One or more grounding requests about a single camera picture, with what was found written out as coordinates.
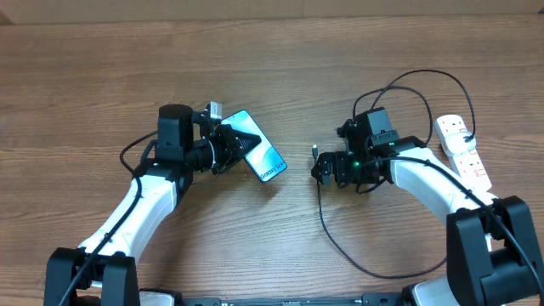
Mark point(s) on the blue Galaxy smartphone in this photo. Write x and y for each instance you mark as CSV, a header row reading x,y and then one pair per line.
x,y
263,159

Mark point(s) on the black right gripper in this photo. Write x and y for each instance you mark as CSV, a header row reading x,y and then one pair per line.
x,y
340,161

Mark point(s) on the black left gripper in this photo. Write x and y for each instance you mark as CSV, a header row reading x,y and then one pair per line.
x,y
228,138

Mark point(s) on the white charger plug adapter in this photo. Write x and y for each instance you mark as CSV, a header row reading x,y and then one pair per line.
x,y
455,144

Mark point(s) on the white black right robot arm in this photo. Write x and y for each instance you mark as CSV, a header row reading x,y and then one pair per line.
x,y
493,256

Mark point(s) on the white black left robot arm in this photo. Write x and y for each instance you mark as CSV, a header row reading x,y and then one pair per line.
x,y
102,270

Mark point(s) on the white power strip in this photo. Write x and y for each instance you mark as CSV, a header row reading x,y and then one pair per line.
x,y
467,165

